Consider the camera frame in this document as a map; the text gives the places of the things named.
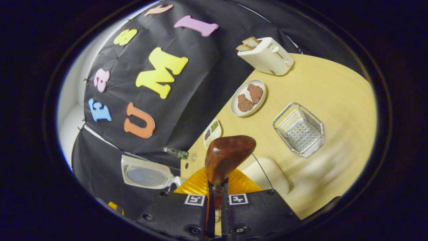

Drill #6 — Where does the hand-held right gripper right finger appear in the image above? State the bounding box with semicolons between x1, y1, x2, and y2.
221;167;302;240

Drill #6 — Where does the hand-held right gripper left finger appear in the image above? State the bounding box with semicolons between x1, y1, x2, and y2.
136;167;215;241

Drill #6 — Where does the cream square rice tray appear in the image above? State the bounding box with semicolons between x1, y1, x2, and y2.
241;157;291;198

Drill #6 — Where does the white rice cooker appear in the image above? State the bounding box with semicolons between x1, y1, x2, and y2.
121;155;183;190

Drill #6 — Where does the wooden spoon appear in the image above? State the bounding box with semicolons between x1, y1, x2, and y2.
205;135;257;235

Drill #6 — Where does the clear water bottle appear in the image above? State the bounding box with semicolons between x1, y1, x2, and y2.
163;147;189;160

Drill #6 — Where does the white divided grain dish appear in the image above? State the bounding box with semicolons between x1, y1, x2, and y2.
203;119;222;149

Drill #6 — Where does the round white plate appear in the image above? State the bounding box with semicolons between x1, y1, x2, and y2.
231;79;267;117

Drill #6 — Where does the brown meat piece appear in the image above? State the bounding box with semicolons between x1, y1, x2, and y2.
238;94;254;112
247;84;264;104

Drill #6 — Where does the white toaster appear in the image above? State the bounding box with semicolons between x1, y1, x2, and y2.
237;37;295;76

